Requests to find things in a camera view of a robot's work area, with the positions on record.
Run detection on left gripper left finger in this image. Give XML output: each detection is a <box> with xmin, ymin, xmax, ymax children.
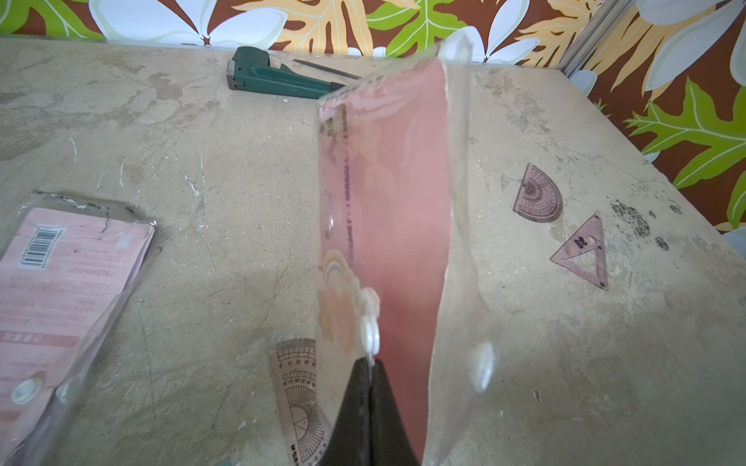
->
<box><xmin>319</xmin><ymin>358</ymin><xmax>372</xmax><ymax>466</ymax></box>

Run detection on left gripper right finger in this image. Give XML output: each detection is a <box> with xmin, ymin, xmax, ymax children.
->
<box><xmin>369</xmin><ymin>360</ymin><xmax>420</xmax><ymax>466</ymax></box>

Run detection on pink protractor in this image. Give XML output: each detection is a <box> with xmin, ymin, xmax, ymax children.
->
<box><xmin>513</xmin><ymin>163</ymin><xmax>563</xmax><ymax>223</ymax></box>
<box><xmin>269</xmin><ymin>338</ymin><xmax>330</xmax><ymax>466</ymax></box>

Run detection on pink ruler set pouch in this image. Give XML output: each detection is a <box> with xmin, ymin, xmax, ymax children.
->
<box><xmin>1</xmin><ymin>190</ymin><xmax>157</xmax><ymax>465</ymax></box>

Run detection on yellow black screwdriver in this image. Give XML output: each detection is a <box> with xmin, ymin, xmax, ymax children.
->
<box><xmin>293</xmin><ymin>58</ymin><xmax>361</xmax><ymax>80</ymax></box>

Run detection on green pipe wrench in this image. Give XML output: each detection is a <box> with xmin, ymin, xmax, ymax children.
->
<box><xmin>227</xmin><ymin>46</ymin><xmax>344</xmax><ymax>99</ymax></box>

